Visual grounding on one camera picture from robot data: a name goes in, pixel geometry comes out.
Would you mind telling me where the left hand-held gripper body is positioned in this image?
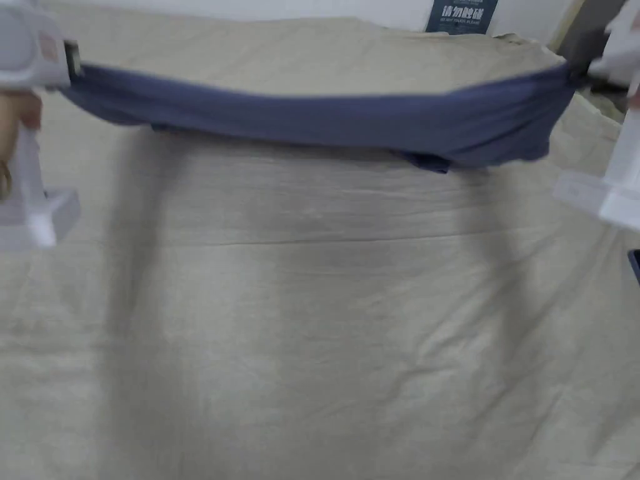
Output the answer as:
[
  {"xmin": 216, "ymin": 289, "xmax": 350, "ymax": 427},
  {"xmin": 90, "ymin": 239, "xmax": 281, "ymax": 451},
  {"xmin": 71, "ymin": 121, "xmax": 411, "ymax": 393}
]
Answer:
[{"xmin": 0, "ymin": 0, "xmax": 85, "ymax": 251}]

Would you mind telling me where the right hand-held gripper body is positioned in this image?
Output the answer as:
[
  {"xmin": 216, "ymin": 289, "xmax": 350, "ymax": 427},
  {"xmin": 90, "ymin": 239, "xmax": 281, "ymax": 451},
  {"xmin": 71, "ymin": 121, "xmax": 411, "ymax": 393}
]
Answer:
[{"xmin": 552, "ymin": 0, "xmax": 640, "ymax": 232}]

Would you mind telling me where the dark blue shirt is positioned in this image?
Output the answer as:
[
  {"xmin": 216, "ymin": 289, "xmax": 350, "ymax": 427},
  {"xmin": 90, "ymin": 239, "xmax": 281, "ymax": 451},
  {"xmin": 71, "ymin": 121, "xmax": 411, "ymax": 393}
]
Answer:
[{"xmin": 64, "ymin": 59, "xmax": 592, "ymax": 176}]

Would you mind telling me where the person's left hand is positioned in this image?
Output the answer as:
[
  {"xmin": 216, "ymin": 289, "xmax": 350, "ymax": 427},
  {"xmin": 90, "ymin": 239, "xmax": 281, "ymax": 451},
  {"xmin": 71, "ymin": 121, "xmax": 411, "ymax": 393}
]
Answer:
[{"xmin": 0, "ymin": 92, "xmax": 45, "ymax": 202}]

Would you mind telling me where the dark blue sign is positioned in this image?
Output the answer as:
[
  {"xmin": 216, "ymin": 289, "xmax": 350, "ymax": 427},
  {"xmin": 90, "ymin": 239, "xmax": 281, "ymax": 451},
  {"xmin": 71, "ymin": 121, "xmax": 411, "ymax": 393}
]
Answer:
[{"xmin": 427, "ymin": 0, "xmax": 494, "ymax": 35}]

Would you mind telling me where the bed with beige sheet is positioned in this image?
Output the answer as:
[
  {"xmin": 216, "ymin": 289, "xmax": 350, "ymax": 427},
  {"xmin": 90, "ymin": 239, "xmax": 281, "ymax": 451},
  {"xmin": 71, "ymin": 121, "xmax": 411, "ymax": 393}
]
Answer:
[{"xmin": 0, "ymin": 14, "xmax": 640, "ymax": 480}]

